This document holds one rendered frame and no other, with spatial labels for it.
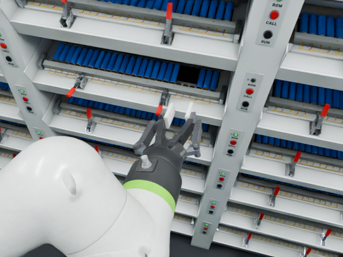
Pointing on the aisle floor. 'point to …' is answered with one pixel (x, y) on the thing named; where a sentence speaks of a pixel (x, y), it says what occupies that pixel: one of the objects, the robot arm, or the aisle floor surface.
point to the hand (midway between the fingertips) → (179, 113)
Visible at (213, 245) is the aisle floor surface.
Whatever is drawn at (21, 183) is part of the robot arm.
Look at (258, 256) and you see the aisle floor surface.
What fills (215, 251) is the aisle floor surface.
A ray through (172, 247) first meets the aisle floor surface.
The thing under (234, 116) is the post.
